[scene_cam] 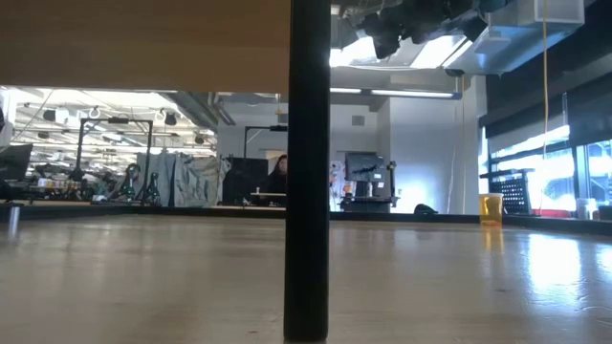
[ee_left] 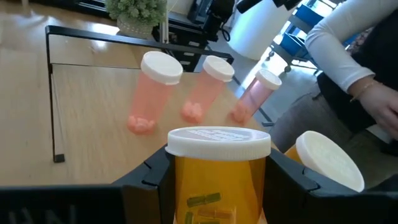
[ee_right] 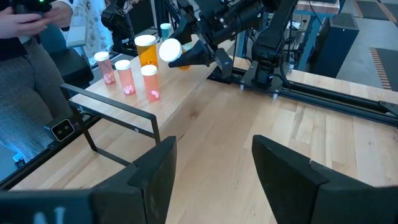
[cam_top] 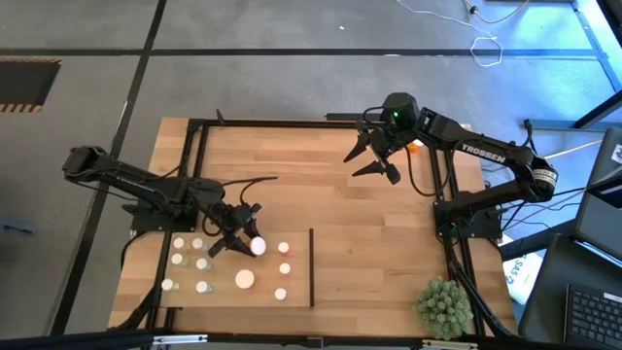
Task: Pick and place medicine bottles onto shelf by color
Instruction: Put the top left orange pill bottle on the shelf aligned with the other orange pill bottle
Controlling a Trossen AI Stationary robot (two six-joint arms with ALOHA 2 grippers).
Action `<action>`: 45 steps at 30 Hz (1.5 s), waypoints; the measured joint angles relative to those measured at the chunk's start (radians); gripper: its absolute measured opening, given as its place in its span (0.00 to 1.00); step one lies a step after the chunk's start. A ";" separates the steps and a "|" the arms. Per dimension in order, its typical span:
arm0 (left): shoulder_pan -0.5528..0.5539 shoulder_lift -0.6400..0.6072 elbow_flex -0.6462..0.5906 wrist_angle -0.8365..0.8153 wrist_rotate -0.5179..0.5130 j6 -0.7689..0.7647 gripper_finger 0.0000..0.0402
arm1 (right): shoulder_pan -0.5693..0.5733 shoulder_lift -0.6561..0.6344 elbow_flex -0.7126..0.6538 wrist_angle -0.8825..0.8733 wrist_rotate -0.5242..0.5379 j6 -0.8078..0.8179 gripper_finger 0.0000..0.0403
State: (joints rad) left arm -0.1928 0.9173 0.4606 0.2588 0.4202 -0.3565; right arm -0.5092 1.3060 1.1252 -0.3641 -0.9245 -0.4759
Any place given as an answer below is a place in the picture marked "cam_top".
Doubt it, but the black laptop with keyboard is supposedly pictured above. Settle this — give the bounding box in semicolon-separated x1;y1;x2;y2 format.
517;232;622;350

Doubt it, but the black shelf divider panel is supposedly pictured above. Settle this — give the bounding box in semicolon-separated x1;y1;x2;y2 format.
308;227;316;308

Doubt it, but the black desk leg bar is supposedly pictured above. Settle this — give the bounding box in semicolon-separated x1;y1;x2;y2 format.
498;218;577;262

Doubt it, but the black aluminium table frame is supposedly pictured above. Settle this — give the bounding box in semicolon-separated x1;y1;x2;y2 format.
109;118;519;344

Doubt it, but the black floor hatch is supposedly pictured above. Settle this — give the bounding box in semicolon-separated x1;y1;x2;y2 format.
0;57;63;115

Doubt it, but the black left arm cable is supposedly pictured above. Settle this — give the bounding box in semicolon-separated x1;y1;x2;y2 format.
159;162;279;238

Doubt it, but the black stand crossbar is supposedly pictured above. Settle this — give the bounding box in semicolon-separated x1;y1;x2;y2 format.
0;330;622;350

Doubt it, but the blue-black desk frame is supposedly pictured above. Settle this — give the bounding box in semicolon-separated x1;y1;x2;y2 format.
522;0;622;131

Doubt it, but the silver metal bracket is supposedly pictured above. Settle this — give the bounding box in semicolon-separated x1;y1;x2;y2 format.
421;338;480;349
153;333;209;344

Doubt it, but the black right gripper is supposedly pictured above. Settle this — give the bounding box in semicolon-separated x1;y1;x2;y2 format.
343;119;419;187

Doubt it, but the thin black cable bundle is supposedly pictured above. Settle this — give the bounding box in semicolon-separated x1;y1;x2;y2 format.
485;184;592;232

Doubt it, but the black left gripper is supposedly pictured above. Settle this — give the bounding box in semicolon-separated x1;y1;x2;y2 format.
207;201;264;260

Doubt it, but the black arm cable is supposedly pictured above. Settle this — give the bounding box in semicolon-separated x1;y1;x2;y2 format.
159;162;279;238
362;104;536;198

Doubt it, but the white power cable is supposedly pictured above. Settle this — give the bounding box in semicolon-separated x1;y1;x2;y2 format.
543;139;604;160

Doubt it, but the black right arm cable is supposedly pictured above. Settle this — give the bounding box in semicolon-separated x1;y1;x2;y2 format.
362;104;536;198

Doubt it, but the artificial green plant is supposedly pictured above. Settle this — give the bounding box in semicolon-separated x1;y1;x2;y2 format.
413;275;475;341

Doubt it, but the white floor cable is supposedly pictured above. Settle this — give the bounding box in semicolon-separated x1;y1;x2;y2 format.
396;0;504;68

